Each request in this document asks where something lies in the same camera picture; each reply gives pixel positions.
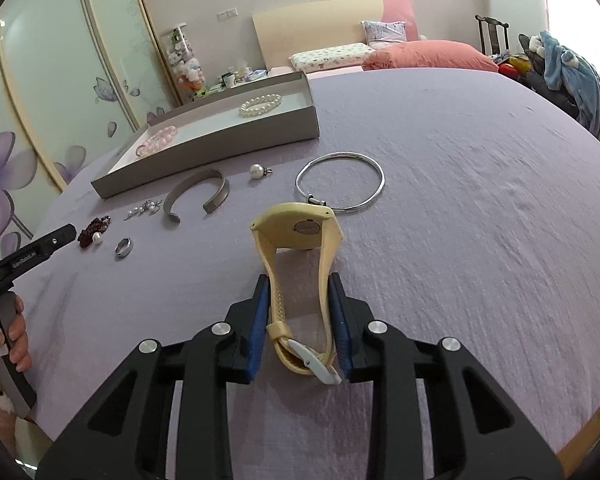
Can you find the silver bangle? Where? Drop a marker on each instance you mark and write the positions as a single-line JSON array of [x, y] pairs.
[[354, 209]]

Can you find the floral sliding door wardrobe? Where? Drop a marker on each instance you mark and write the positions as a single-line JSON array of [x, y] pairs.
[[55, 85]]

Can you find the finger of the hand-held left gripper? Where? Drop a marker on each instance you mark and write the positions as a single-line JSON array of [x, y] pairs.
[[50, 242]]

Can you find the dark wooden chair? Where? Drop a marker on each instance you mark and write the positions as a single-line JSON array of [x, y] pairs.
[[492, 35]]

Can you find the beige headboard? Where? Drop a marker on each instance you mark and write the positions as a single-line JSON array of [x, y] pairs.
[[305, 25]]

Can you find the grey cuff bangle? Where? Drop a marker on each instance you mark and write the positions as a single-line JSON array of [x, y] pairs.
[[190, 180]]

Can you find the pink headboard panel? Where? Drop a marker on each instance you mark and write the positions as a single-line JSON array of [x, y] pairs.
[[400, 12]]

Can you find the blue plush toy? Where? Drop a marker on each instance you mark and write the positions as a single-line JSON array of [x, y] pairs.
[[570, 67]]

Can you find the yellow wristwatch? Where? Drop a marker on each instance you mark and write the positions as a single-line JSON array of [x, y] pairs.
[[280, 220]]

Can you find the long white patterned pillow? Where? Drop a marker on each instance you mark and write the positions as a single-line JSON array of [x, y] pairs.
[[330, 56]]

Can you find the coral pink pillow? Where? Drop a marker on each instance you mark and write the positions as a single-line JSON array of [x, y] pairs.
[[430, 55]]

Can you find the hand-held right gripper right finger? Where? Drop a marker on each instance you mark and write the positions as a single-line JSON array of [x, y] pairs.
[[339, 330]]

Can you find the person's left hand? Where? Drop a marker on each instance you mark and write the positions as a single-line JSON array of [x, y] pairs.
[[19, 335]]

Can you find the pearl pendant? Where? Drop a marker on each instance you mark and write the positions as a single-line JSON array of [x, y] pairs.
[[256, 171]]

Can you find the small square patterned pillow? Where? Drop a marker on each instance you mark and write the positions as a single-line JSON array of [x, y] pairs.
[[384, 32]]

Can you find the white wall switch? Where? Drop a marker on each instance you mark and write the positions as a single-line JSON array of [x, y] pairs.
[[227, 14]]

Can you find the pink bed sheet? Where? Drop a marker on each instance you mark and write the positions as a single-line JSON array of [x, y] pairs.
[[280, 71]]

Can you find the grey cardboard tray box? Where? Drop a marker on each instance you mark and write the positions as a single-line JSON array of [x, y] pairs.
[[215, 132]]

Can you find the pearl earrings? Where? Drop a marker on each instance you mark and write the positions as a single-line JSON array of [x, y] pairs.
[[147, 207]]

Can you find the pink nightstand with clutter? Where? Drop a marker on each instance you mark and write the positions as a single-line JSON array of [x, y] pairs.
[[242, 76]]

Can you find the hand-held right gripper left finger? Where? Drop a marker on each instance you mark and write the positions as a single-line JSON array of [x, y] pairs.
[[259, 332]]

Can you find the clear tube of plush toys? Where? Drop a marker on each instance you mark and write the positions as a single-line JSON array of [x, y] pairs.
[[185, 67]]

